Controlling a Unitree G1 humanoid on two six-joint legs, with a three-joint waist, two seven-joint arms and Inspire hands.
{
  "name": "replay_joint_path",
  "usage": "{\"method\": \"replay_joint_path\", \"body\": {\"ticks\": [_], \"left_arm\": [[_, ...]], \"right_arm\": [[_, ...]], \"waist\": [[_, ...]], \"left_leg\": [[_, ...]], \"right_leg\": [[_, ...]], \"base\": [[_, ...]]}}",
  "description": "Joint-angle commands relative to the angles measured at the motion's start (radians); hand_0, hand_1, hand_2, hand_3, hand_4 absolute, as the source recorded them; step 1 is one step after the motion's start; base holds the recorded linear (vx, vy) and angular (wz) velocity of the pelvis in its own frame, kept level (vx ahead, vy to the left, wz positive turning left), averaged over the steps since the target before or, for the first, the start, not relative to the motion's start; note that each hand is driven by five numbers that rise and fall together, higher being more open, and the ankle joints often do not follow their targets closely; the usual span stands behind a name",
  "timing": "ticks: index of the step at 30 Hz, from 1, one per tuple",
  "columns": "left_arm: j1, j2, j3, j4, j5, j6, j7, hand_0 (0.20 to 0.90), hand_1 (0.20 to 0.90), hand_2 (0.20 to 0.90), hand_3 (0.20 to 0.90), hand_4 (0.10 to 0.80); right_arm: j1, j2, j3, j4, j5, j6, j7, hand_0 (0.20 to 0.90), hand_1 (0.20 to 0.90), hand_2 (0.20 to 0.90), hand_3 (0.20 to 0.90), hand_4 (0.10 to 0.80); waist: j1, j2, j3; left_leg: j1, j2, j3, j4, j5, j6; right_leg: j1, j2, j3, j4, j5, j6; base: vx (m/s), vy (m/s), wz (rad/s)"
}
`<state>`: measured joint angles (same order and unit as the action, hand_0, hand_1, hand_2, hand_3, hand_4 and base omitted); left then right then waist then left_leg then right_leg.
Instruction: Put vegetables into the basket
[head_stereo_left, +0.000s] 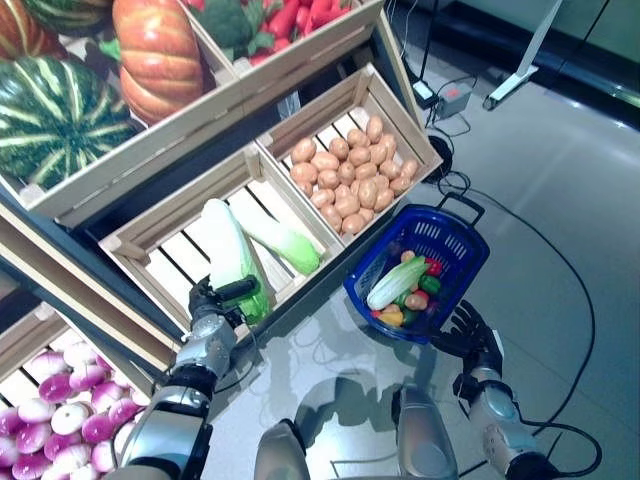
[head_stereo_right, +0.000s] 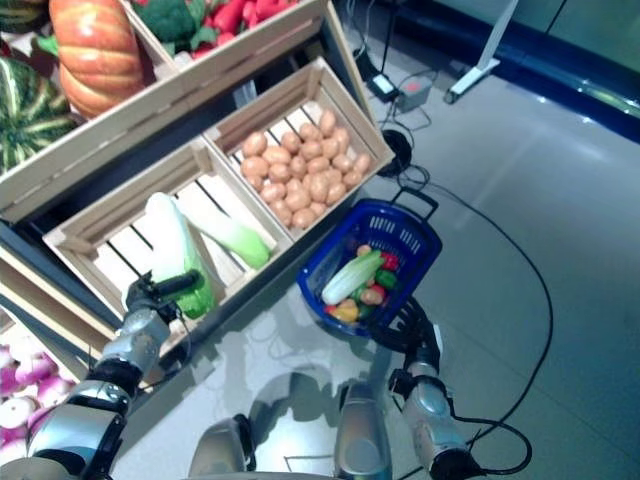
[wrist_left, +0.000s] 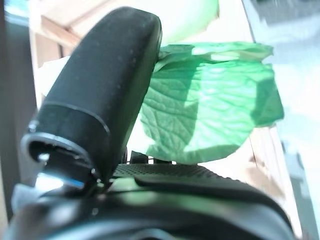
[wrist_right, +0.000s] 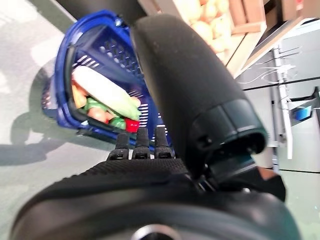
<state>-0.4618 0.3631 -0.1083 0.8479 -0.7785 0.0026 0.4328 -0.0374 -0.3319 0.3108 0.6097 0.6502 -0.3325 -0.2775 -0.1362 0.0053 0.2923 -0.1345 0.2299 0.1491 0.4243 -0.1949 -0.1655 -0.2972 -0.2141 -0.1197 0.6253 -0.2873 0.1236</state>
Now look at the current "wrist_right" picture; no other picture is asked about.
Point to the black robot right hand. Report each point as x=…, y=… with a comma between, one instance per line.
x=180, y=75

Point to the blue plastic shopping basket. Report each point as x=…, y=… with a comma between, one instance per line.
x=112, y=47

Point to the brown potato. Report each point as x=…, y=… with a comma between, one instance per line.
x=208, y=10
x=202, y=30

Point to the red bell pepper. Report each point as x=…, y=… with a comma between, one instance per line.
x=132, y=125

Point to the napa cabbage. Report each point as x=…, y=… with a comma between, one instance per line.
x=105, y=90

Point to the wooden crate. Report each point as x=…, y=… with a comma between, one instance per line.
x=240, y=15

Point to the green bell pepper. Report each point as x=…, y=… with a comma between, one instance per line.
x=96, y=106

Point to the orange carrot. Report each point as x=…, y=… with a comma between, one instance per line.
x=78, y=96

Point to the white office desk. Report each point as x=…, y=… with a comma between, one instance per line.
x=300, y=65

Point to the wooden display shelf frame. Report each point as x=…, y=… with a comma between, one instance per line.
x=100, y=6

